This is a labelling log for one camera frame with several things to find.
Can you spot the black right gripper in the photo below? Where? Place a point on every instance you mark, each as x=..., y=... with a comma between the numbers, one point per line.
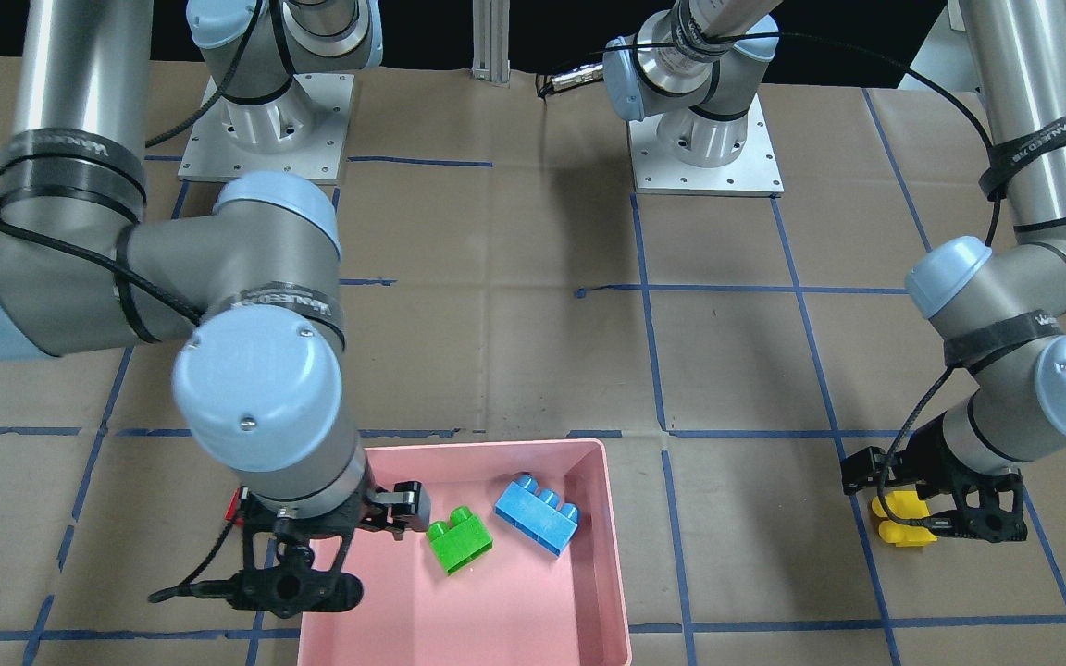
x=401, y=508

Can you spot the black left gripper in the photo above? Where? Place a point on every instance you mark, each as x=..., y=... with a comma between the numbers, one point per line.
x=929, y=461

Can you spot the yellow toy block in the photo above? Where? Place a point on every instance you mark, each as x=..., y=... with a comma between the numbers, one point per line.
x=906, y=505

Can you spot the green toy block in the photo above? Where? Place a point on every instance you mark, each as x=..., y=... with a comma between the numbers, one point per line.
x=459, y=540

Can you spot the blue toy block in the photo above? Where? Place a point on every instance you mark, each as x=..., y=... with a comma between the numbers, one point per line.
x=538, y=513

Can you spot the red toy block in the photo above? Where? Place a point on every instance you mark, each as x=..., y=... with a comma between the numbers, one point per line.
x=233, y=514

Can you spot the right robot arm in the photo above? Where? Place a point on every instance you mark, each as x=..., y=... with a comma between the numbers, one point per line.
x=251, y=289

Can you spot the pink plastic box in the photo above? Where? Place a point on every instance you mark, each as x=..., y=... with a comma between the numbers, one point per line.
x=517, y=604

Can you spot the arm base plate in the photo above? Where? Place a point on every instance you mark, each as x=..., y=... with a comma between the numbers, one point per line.
x=680, y=153
x=302, y=133

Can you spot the aluminium frame post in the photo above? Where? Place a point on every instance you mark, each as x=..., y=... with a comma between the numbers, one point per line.
x=490, y=31

